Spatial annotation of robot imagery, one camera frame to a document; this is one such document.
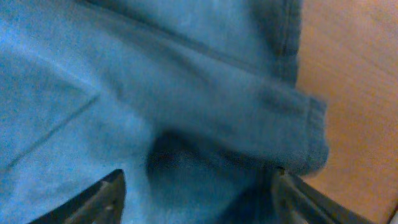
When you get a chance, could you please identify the navy blue shorts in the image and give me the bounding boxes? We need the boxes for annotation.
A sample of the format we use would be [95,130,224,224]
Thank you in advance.
[1,1,328,223]

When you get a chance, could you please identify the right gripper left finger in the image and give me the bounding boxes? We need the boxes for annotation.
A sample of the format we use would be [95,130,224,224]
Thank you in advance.
[30,169,126,224]

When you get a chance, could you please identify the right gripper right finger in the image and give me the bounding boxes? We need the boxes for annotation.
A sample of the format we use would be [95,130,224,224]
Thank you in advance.
[271,169,373,224]

